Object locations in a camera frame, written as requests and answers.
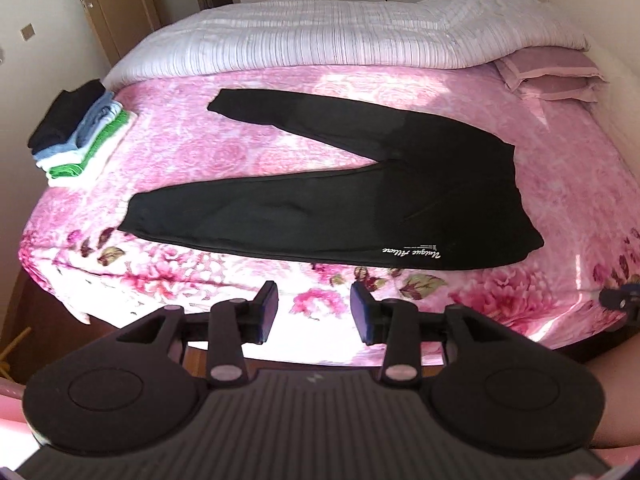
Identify yellow sticks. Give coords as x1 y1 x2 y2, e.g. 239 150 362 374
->
0 327 32 382

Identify white striped quilt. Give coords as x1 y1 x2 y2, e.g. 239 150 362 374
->
102 0 591 91

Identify white folded garment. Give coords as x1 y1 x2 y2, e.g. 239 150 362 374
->
36 105 132 172

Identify black pants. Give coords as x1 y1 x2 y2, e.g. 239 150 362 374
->
117 88 545 267

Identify light blue folded garment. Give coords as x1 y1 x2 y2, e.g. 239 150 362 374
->
32 92 123 162

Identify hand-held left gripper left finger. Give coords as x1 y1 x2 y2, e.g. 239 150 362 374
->
116 281 279 387

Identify wooden bed frame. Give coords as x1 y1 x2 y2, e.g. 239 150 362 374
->
11 266 118 386

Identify black folded garment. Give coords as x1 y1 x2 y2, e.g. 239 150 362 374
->
27 80 107 154

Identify person's right forearm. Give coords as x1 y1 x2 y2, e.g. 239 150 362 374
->
590 344 640 450

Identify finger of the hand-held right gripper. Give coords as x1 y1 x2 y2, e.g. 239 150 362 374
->
599 284 640 314

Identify brown wooden door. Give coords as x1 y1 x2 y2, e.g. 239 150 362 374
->
67 0 162 67

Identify pink pillow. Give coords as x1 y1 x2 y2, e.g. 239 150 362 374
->
515 76 609 106
494 52 601 92

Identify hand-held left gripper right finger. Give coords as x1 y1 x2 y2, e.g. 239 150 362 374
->
349 282 520 387

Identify pink cloth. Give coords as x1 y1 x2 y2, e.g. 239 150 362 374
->
0 379 31 443

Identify green folded garment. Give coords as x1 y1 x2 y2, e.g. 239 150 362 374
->
47 110 138 181

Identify bed with pink floral sheet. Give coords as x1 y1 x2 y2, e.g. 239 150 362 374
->
19 65 640 367

